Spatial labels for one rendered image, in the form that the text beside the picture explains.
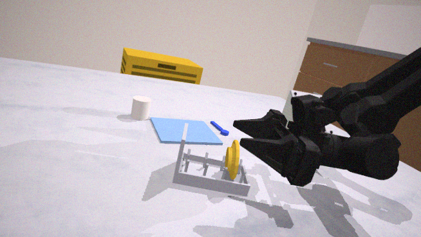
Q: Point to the grey dish rack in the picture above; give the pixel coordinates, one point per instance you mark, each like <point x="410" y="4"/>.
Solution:
<point x="208" y="173"/>

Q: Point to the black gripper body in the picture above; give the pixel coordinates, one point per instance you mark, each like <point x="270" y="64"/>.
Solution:
<point x="310" y="153"/>

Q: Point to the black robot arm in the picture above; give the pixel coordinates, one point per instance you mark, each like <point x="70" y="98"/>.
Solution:
<point x="369" y="111"/>

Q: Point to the white cylinder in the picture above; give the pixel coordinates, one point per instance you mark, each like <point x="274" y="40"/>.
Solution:
<point x="140" y="107"/>

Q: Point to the yellow plate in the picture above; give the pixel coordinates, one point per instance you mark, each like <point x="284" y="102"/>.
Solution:
<point x="232" y="159"/>

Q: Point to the blue spoon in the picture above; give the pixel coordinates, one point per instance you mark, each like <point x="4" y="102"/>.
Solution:
<point x="223" y="132"/>

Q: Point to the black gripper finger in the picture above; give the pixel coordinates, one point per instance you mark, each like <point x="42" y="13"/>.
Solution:
<point x="255" y="128"/>
<point x="278" y="154"/>

